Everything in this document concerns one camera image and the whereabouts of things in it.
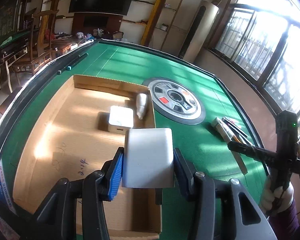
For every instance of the large framed window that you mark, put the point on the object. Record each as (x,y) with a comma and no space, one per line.
(262,30)

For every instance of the blue sticker label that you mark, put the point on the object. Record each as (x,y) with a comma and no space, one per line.
(5,187)

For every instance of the round table control panel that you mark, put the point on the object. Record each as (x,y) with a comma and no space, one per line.
(160,90)

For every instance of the black rod teal cap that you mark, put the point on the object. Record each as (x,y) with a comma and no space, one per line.
(73,62)

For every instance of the cardboard tray box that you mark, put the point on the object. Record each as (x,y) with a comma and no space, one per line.
(72,130)

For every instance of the person's right hand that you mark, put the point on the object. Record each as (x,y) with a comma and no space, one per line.
(266,200)

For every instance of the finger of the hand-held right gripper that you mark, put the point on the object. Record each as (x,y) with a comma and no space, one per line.
(252,152)

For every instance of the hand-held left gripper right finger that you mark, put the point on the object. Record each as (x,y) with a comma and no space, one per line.
(180,175)

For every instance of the wooden chair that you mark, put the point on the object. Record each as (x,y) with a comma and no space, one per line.
(43,55)

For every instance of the white rectangular box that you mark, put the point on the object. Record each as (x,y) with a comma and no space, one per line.
(147,157)

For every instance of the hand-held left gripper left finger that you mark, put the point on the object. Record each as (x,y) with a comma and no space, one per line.
(116,177)

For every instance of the green topped side table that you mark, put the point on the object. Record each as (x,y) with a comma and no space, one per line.
(12,47)

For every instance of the person's right forearm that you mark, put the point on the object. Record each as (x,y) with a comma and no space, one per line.
(288,225)

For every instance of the beige tower air conditioner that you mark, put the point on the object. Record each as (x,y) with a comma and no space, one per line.
(202,30)

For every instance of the small white bottle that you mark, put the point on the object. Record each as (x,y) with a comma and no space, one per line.
(141,103)

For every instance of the yellow post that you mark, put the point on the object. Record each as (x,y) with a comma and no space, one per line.
(155,12)

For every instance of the black marker red cap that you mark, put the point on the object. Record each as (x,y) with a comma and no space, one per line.
(237,137)

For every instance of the white square box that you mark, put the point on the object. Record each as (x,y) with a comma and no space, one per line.
(121,117)

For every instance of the white marker pen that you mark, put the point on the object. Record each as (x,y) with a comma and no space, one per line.
(221,128)

